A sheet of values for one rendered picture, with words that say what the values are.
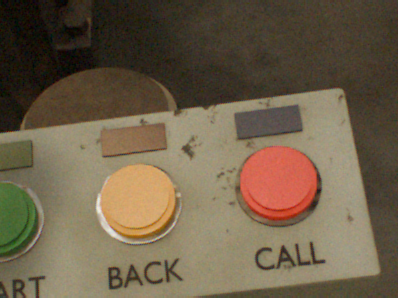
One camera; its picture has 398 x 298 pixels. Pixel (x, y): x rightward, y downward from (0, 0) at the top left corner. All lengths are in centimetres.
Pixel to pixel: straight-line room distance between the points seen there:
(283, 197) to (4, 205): 15
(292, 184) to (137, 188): 8
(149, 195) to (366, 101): 95
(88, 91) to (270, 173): 24
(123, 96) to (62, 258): 21
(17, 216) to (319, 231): 16
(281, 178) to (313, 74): 98
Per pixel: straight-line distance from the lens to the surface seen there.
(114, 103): 62
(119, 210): 43
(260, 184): 43
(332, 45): 147
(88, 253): 44
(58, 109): 63
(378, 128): 132
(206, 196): 44
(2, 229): 44
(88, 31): 145
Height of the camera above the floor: 93
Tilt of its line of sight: 48 degrees down
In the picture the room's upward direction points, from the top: 10 degrees counter-clockwise
